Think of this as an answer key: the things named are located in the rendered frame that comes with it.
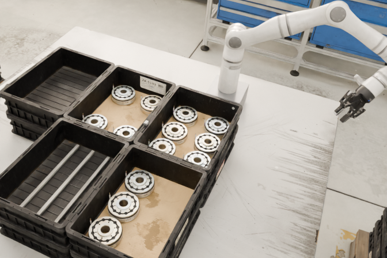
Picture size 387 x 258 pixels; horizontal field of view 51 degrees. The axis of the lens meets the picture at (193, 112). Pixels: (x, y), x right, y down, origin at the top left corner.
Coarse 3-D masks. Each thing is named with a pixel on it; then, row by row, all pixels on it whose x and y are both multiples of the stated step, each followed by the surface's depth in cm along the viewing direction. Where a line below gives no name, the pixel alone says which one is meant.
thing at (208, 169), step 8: (176, 88) 173; (184, 88) 173; (168, 96) 168; (208, 96) 171; (232, 104) 168; (240, 104) 168; (240, 112) 165; (152, 120) 156; (232, 120) 160; (144, 128) 153; (232, 128) 158; (136, 136) 149; (224, 136) 153; (136, 144) 146; (224, 144) 152; (160, 152) 144; (216, 152) 148; (184, 160) 143; (216, 160) 146; (200, 168) 140; (208, 168) 141
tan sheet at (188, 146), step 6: (198, 114) 177; (204, 114) 177; (198, 120) 174; (192, 126) 171; (198, 126) 171; (192, 132) 168; (198, 132) 168; (204, 132) 168; (156, 138) 164; (192, 138) 165; (186, 144) 162; (192, 144) 163; (180, 150) 160; (186, 150) 160; (192, 150) 160; (180, 156) 157
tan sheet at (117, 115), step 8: (136, 96) 182; (144, 96) 183; (104, 104) 176; (112, 104) 177; (128, 104) 178; (136, 104) 178; (96, 112) 172; (104, 112) 172; (112, 112) 173; (120, 112) 173; (128, 112) 174; (136, 112) 174; (112, 120) 169; (120, 120) 170; (128, 120) 170; (136, 120) 170; (144, 120) 171; (112, 128) 166; (136, 128) 167
